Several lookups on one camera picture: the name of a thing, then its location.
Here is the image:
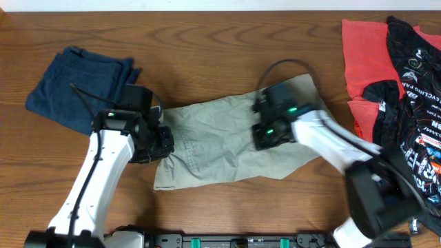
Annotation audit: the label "black printed cycling jersey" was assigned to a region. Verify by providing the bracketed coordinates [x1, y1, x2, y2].
[361, 15, 441, 235]

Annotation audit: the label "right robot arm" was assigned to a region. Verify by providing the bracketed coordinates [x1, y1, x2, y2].
[252, 103, 425, 247]

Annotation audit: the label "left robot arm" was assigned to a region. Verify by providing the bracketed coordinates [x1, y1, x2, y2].
[23, 106, 173, 247]

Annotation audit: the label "khaki green shorts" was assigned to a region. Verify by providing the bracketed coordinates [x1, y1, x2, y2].
[154, 92, 318, 190]

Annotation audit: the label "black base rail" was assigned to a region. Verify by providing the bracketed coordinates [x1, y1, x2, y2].
[110, 225, 413, 248]

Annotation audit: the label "folded navy blue garment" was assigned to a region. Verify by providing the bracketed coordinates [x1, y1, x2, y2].
[25, 46, 141, 136]

